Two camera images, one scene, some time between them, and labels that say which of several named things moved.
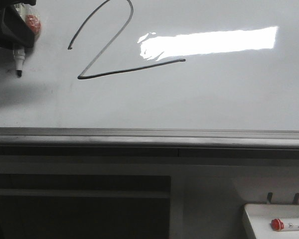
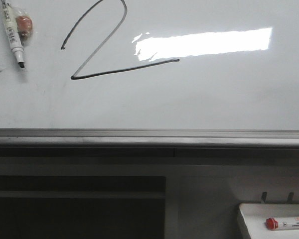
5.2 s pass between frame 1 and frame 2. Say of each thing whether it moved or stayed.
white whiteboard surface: stayed
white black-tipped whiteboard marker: moved
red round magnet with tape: moved
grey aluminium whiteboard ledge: stayed
